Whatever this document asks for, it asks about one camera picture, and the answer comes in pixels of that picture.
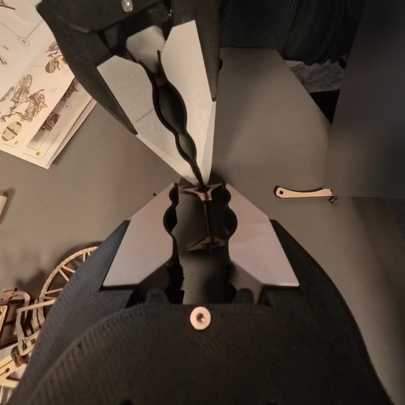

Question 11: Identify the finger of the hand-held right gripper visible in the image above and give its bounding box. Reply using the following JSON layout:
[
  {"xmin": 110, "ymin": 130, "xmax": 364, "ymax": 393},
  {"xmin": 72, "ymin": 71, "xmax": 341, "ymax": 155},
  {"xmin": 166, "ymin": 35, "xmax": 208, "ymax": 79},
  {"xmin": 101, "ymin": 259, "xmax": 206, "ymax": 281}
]
[
  {"xmin": 97, "ymin": 55, "xmax": 204, "ymax": 188},
  {"xmin": 157, "ymin": 25, "xmax": 218, "ymax": 188}
]

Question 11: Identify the white instruction booklet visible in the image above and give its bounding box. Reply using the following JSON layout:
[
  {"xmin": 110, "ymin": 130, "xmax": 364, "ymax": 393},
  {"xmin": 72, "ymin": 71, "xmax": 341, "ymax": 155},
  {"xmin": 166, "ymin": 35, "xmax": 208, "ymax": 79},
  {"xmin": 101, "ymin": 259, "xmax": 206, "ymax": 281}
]
[{"xmin": 0, "ymin": 0, "xmax": 97, "ymax": 170}]

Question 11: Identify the wooden bicycle model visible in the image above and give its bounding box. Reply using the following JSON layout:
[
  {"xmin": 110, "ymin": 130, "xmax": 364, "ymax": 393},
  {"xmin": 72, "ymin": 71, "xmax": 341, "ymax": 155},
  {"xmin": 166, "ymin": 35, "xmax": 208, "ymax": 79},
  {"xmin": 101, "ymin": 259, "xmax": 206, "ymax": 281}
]
[{"xmin": 0, "ymin": 247, "xmax": 99, "ymax": 390}]

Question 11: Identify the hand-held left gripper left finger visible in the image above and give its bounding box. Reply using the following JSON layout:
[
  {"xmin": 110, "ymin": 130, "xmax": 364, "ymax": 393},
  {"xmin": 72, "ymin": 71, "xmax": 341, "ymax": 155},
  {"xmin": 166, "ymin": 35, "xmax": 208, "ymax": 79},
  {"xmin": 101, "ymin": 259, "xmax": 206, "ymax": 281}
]
[{"xmin": 102, "ymin": 183, "xmax": 185, "ymax": 305}]

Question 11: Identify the curved wooden strip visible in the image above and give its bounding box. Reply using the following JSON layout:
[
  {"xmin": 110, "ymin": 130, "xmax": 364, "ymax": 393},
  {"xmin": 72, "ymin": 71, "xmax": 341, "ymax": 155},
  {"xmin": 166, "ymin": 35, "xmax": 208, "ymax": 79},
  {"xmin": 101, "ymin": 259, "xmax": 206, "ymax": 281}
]
[
  {"xmin": 203, "ymin": 196, "xmax": 212, "ymax": 242},
  {"xmin": 274, "ymin": 187, "xmax": 333, "ymax": 200}
]

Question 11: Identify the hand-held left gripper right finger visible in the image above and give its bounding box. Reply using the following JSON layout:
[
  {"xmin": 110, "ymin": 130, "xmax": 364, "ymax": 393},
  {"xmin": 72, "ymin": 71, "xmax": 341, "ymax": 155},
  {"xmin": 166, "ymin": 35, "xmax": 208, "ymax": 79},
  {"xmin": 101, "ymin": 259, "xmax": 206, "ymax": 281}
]
[{"xmin": 221, "ymin": 183, "xmax": 299, "ymax": 305}]

